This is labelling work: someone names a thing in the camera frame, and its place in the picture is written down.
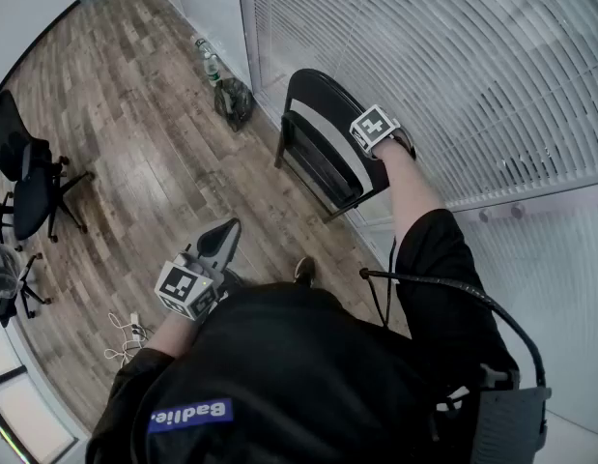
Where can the white power strip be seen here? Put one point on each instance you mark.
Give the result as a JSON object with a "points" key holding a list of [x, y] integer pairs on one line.
{"points": [[133, 324]]}

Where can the plastic bottle green label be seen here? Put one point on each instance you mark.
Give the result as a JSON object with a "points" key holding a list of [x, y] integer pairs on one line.
{"points": [[212, 69]]}

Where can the person's dark shoe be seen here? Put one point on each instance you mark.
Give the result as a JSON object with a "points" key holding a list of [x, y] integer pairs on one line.
{"points": [[304, 271]]}

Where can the person's right forearm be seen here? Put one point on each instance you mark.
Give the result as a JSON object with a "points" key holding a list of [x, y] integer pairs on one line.
{"points": [[409, 186]]}

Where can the person's left forearm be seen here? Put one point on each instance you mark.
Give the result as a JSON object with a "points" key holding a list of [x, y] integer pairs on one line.
{"points": [[170, 334]]}

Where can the grey plastic-wrapped office chair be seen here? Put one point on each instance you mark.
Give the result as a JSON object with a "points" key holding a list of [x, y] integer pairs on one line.
{"points": [[4, 269]]}

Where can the white window blinds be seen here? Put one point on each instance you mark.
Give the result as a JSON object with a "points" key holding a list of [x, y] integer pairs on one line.
{"points": [[448, 75]]}

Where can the grey equipment box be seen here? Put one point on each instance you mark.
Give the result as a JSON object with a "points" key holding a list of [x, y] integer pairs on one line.
{"points": [[511, 418]]}

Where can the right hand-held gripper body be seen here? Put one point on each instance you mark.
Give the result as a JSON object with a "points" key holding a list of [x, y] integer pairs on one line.
{"points": [[373, 126]]}

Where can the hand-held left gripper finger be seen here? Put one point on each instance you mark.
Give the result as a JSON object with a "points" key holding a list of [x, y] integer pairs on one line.
{"points": [[232, 247], [215, 240]]}

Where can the round metal glass fitting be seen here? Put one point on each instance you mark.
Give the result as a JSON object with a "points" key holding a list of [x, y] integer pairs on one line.
{"points": [[517, 210], [486, 214]]}

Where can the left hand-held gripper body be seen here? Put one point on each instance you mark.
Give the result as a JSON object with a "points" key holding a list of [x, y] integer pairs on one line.
{"points": [[175, 283]]}

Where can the dark framed window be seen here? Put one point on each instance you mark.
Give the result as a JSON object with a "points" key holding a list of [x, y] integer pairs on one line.
{"points": [[23, 418]]}

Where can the black mesh office chair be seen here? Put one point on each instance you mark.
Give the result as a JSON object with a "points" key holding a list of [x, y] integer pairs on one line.
{"points": [[30, 201], [0, 220]]}

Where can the clear plastic bottle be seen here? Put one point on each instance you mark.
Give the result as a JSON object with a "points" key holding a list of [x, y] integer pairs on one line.
{"points": [[204, 46]]}

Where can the black plastic bag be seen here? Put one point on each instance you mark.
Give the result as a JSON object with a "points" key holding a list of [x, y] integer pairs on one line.
{"points": [[233, 102]]}

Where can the black folding chair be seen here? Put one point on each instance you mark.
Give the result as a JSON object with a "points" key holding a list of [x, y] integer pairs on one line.
{"points": [[318, 90]]}

